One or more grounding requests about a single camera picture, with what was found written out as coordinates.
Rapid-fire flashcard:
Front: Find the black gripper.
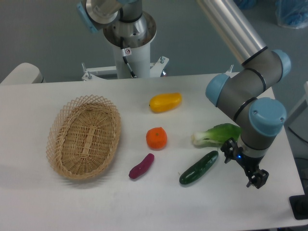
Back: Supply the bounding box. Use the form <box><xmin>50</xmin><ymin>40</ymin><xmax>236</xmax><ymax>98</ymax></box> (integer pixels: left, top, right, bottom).
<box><xmin>220</xmin><ymin>138</ymin><xmax>269</xmax><ymax>189</ymax></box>

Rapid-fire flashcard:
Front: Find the green cucumber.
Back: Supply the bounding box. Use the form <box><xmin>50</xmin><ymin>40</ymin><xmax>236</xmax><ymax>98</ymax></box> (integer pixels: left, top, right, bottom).
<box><xmin>179</xmin><ymin>151</ymin><xmax>218</xmax><ymax>185</ymax></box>

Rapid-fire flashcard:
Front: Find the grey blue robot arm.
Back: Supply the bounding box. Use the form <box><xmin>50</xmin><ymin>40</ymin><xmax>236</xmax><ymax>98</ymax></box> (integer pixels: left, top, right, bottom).
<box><xmin>77</xmin><ymin>0</ymin><xmax>291</xmax><ymax>188</ymax></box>

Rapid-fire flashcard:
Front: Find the green bok choy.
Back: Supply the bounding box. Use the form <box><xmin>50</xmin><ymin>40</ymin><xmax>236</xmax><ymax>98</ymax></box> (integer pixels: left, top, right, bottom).
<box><xmin>191</xmin><ymin>123</ymin><xmax>241</xmax><ymax>147</ymax></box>

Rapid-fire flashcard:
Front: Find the white furniture at right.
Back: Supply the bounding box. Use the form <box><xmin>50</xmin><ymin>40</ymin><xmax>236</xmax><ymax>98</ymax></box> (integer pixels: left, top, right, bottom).
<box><xmin>285</xmin><ymin>82</ymin><xmax>308</xmax><ymax>144</ymax></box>

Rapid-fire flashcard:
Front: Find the black device at edge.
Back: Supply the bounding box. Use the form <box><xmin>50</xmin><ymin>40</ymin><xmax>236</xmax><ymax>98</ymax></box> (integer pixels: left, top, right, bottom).
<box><xmin>289</xmin><ymin>195</ymin><xmax>308</xmax><ymax>220</ymax></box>

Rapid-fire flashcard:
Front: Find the orange tangerine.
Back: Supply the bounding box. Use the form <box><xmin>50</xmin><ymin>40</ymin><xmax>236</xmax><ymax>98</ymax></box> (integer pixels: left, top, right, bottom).
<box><xmin>146</xmin><ymin>127</ymin><xmax>167</xmax><ymax>150</ymax></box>

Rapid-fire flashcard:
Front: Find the yellow mango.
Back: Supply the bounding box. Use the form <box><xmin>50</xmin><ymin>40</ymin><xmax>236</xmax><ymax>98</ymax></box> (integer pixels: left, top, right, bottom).
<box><xmin>149</xmin><ymin>92</ymin><xmax>182</xmax><ymax>113</ymax></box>

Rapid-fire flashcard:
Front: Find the purple sweet potato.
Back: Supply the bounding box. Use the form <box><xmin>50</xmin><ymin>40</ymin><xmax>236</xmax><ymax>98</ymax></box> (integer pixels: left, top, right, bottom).
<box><xmin>128</xmin><ymin>153</ymin><xmax>154</xmax><ymax>180</ymax></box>

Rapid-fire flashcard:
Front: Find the blue plastic bag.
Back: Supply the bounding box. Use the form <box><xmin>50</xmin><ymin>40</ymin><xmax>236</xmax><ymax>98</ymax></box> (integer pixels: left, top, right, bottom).
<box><xmin>275</xmin><ymin>0</ymin><xmax>308</xmax><ymax>29</ymax></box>

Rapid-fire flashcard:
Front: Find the blue bag at top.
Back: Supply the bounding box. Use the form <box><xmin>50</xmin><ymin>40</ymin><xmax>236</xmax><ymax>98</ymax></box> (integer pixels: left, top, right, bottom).
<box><xmin>234</xmin><ymin>0</ymin><xmax>257</xmax><ymax>10</ymax></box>

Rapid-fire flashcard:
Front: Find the woven wicker basket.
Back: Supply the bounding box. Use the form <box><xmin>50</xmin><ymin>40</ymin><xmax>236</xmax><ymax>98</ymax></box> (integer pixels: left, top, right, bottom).
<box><xmin>46</xmin><ymin>95</ymin><xmax>121</xmax><ymax>180</ymax></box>

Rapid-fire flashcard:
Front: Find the white chair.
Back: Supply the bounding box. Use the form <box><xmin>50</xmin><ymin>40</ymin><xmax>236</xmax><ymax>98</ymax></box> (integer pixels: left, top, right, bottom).
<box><xmin>0</xmin><ymin>63</ymin><xmax>46</xmax><ymax>86</ymax></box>

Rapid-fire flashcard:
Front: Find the black base cable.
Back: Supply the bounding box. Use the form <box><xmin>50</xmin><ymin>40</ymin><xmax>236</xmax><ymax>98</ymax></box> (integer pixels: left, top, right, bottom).
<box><xmin>119</xmin><ymin>36</ymin><xmax>137</xmax><ymax>78</ymax></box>

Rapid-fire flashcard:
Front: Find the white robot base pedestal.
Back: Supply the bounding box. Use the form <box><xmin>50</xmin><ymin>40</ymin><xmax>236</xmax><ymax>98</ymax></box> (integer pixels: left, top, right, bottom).
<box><xmin>82</xmin><ymin>12</ymin><xmax>169</xmax><ymax>81</ymax></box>

